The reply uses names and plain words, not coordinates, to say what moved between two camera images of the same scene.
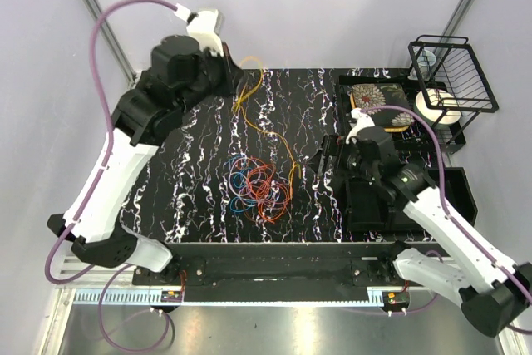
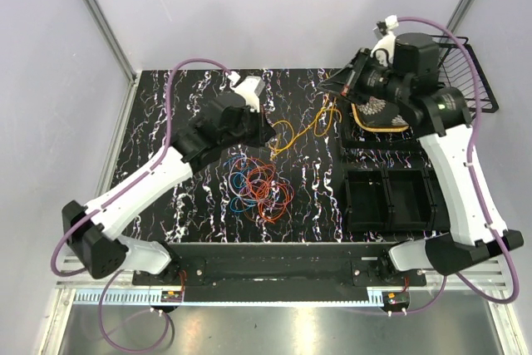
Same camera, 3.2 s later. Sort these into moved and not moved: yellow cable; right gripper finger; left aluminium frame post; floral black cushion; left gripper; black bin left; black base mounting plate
Moved: right gripper finger; left gripper; yellow cable
Not moved: black base mounting plate; floral black cushion; left aluminium frame post; black bin left
